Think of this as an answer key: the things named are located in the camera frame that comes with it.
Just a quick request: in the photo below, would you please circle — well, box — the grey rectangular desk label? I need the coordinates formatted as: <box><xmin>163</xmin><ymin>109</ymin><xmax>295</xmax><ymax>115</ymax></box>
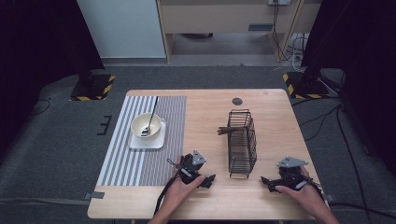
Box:
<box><xmin>247</xmin><ymin>23</ymin><xmax>275</xmax><ymax>33</ymax></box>

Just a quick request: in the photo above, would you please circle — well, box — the person's left hand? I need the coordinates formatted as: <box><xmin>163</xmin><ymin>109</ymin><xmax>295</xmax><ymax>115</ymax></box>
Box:
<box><xmin>158</xmin><ymin>157</ymin><xmax>207</xmax><ymax>216</ymax></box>

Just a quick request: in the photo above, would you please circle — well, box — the long black floor cable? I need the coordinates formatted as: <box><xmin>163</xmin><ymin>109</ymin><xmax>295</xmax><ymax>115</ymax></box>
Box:
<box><xmin>328</xmin><ymin>105</ymin><xmax>396</xmax><ymax>224</ymax></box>

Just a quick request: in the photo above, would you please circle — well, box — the metal spoon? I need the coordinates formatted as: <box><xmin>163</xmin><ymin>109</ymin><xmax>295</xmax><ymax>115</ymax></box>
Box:
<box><xmin>141</xmin><ymin>95</ymin><xmax>160</xmax><ymax>138</ymax></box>

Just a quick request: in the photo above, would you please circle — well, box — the dark curtain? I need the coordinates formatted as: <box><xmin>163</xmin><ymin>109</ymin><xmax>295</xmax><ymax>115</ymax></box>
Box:
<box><xmin>0</xmin><ymin>0</ymin><xmax>106</xmax><ymax>158</ymax></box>
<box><xmin>300</xmin><ymin>0</ymin><xmax>396</xmax><ymax>176</ymax></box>

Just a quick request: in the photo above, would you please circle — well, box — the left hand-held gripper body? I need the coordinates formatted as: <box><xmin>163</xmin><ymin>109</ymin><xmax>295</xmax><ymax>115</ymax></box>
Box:
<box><xmin>178</xmin><ymin>149</ymin><xmax>208</xmax><ymax>186</ymax></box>

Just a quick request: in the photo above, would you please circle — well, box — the black stand with striped base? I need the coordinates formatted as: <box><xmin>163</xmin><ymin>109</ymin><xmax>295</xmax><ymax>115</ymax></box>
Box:
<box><xmin>69</xmin><ymin>52</ymin><xmax>117</xmax><ymax>102</ymax></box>
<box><xmin>282</xmin><ymin>59</ymin><xmax>332</xmax><ymax>100</ymax></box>

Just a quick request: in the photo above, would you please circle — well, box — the grey striped placemat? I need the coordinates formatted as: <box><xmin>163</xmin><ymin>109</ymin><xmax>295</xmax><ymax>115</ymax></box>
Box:
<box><xmin>96</xmin><ymin>95</ymin><xmax>188</xmax><ymax>188</ymax></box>

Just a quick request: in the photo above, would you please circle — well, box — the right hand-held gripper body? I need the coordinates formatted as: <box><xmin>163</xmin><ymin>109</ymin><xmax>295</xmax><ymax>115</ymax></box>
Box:
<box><xmin>275</xmin><ymin>156</ymin><xmax>312</xmax><ymax>190</ymax></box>

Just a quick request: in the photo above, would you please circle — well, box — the light wooden desk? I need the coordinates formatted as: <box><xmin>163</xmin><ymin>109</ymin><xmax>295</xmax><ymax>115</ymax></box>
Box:
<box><xmin>155</xmin><ymin>0</ymin><xmax>323</xmax><ymax>63</ymax></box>

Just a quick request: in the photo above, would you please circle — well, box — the black wire basket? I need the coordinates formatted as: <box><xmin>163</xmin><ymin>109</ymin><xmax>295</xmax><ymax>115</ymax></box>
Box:
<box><xmin>227</xmin><ymin>108</ymin><xmax>259</xmax><ymax>179</ymax></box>

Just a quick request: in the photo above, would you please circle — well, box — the thin black floor cable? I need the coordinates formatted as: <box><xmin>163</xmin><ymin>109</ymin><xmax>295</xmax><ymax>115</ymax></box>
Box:
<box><xmin>30</xmin><ymin>97</ymin><xmax>52</xmax><ymax>117</ymax></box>

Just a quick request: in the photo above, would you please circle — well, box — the white square plate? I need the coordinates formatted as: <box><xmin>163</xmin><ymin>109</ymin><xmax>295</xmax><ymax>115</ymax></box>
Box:
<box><xmin>128</xmin><ymin>118</ymin><xmax>167</xmax><ymax>150</ymax></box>

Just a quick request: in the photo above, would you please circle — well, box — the person's right hand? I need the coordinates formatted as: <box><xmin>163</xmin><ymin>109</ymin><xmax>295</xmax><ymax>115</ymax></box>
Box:
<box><xmin>275</xmin><ymin>166</ymin><xmax>328</xmax><ymax>217</ymax></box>

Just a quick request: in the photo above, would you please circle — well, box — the white panel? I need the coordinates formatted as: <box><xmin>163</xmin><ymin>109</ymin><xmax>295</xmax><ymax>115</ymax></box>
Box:
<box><xmin>76</xmin><ymin>0</ymin><xmax>167</xmax><ymax>59</ymax></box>

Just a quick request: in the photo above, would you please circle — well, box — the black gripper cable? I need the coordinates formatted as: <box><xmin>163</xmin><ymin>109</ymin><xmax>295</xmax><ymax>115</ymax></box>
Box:
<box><xmin>307</xmin><ymin>177</ymin><xmax>326</xmax><ymax>201</ymax></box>
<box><xmin>153</xmin><ymin>158</ymin><xmax>182</xmax><ymax>217</ymax></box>

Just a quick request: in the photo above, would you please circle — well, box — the branching black floor cable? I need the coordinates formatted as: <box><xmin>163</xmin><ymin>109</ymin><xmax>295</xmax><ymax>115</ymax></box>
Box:
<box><xmin>291</xmin><ymin>96</ymin><xmax>344</xmax><ymax>143</ymax></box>

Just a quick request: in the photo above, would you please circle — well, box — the cream bowl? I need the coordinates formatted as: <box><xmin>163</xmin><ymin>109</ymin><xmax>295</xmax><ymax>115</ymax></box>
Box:
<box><xmin>130</xmin><ymin>112</ymin><xmax>163</xmax><ymax>141</ymax></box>

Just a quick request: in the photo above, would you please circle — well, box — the white cable bundle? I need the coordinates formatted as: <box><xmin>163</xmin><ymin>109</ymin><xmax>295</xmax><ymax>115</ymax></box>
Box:
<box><xmin>290</xmin><ymin>33</ymin><xmax>310</xmax><ymax>73</ymax></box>

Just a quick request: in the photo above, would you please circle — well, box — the black hanging cable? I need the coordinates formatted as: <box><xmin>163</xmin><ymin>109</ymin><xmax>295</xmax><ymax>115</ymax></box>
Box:
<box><xmin>272</xmin><ymin>2</ymin><xmax>292</xmax><ymax>63</ymax></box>

